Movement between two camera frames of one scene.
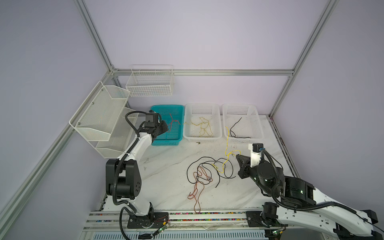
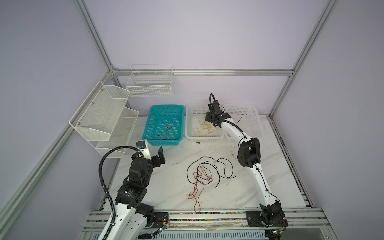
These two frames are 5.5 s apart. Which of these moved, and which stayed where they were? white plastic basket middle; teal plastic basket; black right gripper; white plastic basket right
Moved: black right gripper
Stayed: white plastic basket right; teal plastic basket; white plastic basket middle
